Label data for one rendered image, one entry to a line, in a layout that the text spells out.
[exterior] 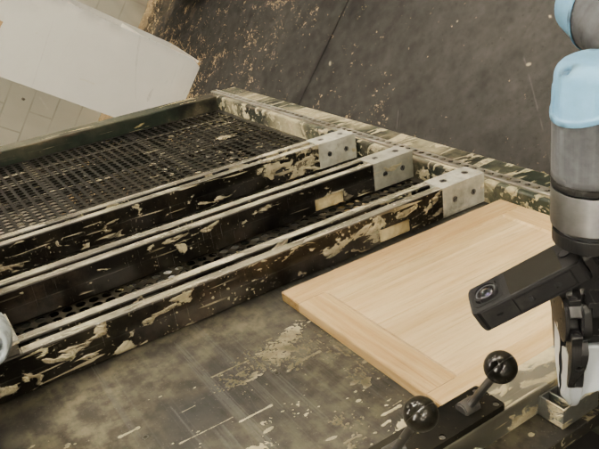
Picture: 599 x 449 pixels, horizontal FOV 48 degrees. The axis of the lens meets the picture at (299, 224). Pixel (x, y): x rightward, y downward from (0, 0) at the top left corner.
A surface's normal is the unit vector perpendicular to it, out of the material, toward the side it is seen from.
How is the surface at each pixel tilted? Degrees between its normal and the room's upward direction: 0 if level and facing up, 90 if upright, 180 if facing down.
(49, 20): 90
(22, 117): 90
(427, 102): 0
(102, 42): 90
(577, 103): 35
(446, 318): 57
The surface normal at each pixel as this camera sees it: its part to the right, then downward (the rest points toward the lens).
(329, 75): -0.76, -0.23
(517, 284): -0.60, -0.73
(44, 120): 0.48, 0.42
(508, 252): -0.11, -0.90
